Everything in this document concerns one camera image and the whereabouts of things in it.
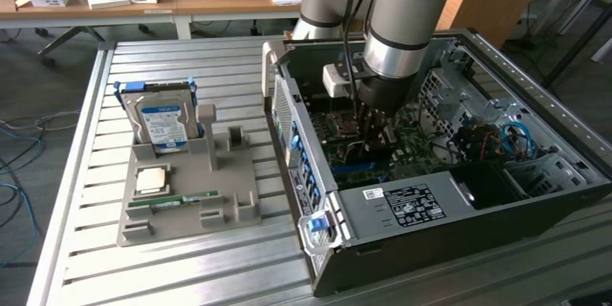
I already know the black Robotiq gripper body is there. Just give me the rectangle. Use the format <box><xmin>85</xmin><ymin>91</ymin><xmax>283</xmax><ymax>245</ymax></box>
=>
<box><xmin>357</xmin><ymin>72</ymin><xmax>413</xmax><ymax>115</ymax></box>

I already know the CPU socket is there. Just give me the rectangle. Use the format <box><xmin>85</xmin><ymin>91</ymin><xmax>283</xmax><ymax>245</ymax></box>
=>
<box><xmin>329</xmin><ymin>110</ymin><xmax>363</xmax><ymax>138</ymax></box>

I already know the green motherboard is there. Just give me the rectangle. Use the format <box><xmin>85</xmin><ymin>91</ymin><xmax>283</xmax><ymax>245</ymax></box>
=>
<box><xmin>305</xmin><ymin>90</ymin><xmax>459</xmax><ymax>191</ymax></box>

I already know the blue expansion slot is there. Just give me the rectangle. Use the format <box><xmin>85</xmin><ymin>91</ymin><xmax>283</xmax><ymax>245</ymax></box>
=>
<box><xmin>331</xmin><ymin>162</ymin><xmax>377</xmax><ymax>175</ymax></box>

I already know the perforated metal drive cage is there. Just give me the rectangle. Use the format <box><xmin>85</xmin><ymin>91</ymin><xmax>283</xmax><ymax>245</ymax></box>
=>
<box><xmin>413</xmin><ymin>67</ymin><xmax>483</xmax><ymax>142</ymax></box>

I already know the grey power supply unit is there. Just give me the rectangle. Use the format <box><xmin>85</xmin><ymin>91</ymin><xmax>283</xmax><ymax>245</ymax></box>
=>
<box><xmin>333</xmin><ymin>171</ymin><xmax>474</xmax><ymax>248</ymax></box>

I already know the black plastic shroud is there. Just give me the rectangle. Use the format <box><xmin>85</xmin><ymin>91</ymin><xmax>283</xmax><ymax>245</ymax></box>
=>
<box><xmin>447</xmin><ymin>161</ymin><xmax>531</xmax><ymax>211</ymax></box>

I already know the blue case latch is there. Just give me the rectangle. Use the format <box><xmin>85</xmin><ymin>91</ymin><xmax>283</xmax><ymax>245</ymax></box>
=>
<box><xmin>307</xmin><ymin>215</ymin><xmax>330</xmax><ymax>232</ymax></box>

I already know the wooden cabinet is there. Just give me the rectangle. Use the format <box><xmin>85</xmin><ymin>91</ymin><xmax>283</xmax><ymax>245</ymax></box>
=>
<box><xmin>431</xmin><ymin>0</ymin><xmax>558</xmax><ymax>49</ymax></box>

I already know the metal disk bay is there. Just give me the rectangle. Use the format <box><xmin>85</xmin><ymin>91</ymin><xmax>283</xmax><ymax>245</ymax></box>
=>
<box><xmin>501</xmin><ymin>153</ymin><xmax>589</xmax><ymax>201</ymax></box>

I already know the black open PC case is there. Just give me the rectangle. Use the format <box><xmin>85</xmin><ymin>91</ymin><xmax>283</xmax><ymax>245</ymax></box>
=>
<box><xmin>261</xmin><ymin>27</ymin><xmax>612</xmax><ymax>298</ymax></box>

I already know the grey parts rack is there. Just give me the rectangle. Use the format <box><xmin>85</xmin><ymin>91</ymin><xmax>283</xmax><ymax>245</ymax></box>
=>
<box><xmin>115</xmin><ymin>103</ymin><xmax>263</xmax><ymax>249</ymax></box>

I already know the hard disk with blue carrier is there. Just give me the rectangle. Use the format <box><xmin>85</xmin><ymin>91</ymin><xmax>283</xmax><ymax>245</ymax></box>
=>
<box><xmin>113</xmin><ymin>77</ymin><xmax>199</xmax><ymax>153</ymax></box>

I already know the green RAM stick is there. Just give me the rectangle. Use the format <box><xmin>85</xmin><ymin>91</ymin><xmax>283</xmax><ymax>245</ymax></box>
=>
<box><xmin>126</xmin><ymin>191</ymin><xmax>219</xmax><ymax>209</ymax></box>

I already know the CPU chip with metal lid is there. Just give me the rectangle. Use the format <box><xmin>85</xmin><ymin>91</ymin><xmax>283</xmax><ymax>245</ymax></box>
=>
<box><xmin>133</xmin><ymin>168</ymin><xmax>167</xmax><ymax>192</ymax></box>

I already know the wooden desk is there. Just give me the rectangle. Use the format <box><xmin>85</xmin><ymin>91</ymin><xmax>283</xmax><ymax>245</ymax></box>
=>
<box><xmin>0</xmin><ymin>0</ymin><xmax>438</xmax><ymax>40</ymax></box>

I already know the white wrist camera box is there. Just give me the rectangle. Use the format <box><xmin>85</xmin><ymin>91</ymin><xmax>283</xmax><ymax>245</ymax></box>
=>
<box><xmin>322</xmin><ymin>63</ymin><xmax>365</xmax><ymax>99</ymax></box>

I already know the black camera cable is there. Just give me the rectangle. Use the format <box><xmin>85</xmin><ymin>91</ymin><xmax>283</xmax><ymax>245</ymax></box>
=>
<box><xmin>341</xmin><ymin>0</ymin><xmax>379</xmax><ymax>120</ymax></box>

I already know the black orange wire bundle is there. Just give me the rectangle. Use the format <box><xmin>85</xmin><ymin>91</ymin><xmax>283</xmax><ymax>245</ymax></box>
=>
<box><xmin>451</xmin><ymin>125</ymin><xmax>502</xmax><ymax>162</ymax></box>

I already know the blue data wire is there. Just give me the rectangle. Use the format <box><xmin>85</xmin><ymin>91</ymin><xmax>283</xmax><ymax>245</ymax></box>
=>
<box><xmin>498</xmin><ymin>122</ymin><xmax>537</xmax><ymax>162</ymax></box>

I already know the white floor cable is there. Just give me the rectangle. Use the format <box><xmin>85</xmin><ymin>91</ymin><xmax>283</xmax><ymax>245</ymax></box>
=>
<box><xmin>0</xmin><ymin>110</ymin><xmax>79</xmax><ymax>132</ymax></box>

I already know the blue floor cable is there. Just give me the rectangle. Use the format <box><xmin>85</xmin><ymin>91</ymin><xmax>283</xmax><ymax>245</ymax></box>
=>
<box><xmin>0</xmin><ymin>119</ymin><xmax>46</xmax><ymax>269</ymax></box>

